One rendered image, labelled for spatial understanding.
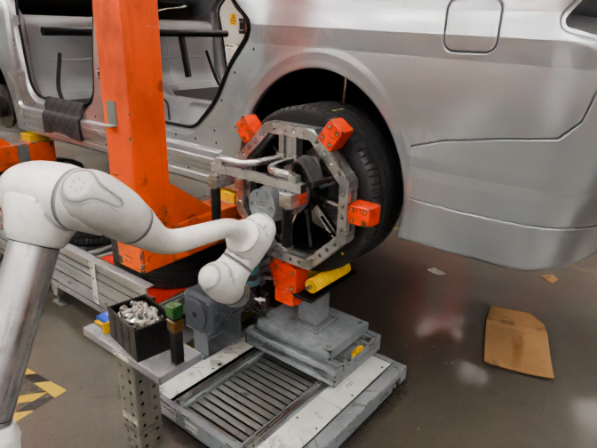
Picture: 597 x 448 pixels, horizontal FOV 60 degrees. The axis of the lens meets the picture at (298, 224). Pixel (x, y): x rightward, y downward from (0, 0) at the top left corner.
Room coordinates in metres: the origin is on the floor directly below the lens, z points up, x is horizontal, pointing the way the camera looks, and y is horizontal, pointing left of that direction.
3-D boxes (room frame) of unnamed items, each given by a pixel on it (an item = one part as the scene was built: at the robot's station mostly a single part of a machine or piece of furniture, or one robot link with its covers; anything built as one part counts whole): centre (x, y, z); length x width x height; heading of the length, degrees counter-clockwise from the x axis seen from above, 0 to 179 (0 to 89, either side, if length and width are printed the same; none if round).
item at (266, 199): (1.83, 0.07, 0.85); 0.21 x 0.14 x 0.14; 142
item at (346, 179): (1.89, 0.03, 0.85); 0.54 x 0.07 x 0.54; 52
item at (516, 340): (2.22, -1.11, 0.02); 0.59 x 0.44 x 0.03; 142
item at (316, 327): (2.02, -0.08, 0.32); 0.40 x 0.30 x 0.28; 52
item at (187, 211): (2.22, 0.42, 0.69); 0.52 x 0.17 x 0.35; 142
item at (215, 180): (1.83, 0.29, 0.93); 0.09 x 0.05 x 0.05; 142
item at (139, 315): (1.48, 0.51, 0.51); 0.20 x 0.14 x 0.13; 43
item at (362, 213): (1.70, -0.23, 0.85); 0.09 x 0.08 x 0.07; 52
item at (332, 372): (2.02, -0.08, 0.13); 0.50 x 0.36 x 0.10; 52
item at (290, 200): (1.62, 0.02, 0.93); 0.09 x 0.05 x 0.05; 142
